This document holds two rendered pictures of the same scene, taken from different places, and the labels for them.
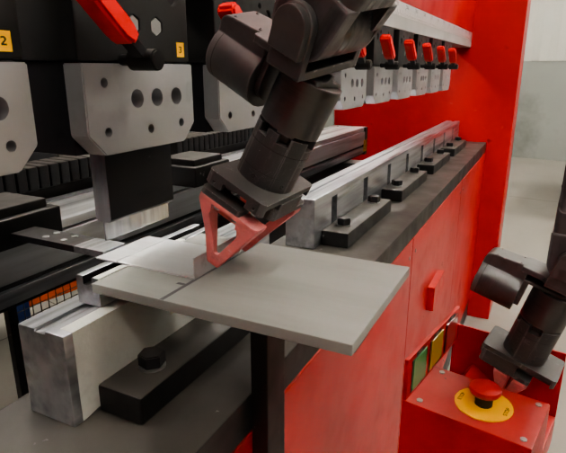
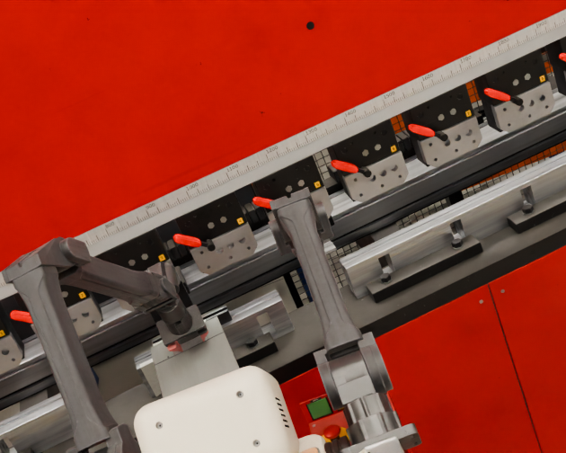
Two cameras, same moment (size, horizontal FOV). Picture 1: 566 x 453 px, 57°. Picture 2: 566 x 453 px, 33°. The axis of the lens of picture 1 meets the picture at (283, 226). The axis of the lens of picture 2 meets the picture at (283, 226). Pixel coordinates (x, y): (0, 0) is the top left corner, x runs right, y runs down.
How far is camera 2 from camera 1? 1.98 m
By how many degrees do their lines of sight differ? 55
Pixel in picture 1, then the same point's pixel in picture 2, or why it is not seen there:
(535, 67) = not seen: outside the picture
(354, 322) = not seen: hidden behind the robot
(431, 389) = (327, 421)
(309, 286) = (195, 371)
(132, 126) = not seen: hidden behind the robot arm
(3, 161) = (91, 326)
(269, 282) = (189, 365)
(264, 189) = (172, 333)
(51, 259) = (199, 298)
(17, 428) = (141, 393)
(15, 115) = (92, 313)
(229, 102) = (206, 262)
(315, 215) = (351, 278)
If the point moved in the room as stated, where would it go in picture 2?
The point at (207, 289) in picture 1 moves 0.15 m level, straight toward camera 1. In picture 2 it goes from (170, 363) to (126, 407)
